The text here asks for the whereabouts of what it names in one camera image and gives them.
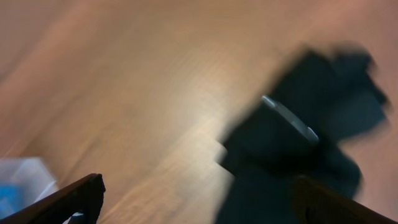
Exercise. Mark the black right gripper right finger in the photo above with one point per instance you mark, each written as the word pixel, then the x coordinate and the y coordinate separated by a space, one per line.
pixel 313 203

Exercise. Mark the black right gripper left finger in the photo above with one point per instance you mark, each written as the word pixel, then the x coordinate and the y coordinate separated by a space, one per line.
pixel 85 196

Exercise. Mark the black garment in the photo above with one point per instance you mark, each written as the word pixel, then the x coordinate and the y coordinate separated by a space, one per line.
pixel 295 130

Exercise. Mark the clear plastic storage bin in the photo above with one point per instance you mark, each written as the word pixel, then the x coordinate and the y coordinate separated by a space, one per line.
pixel 31 175

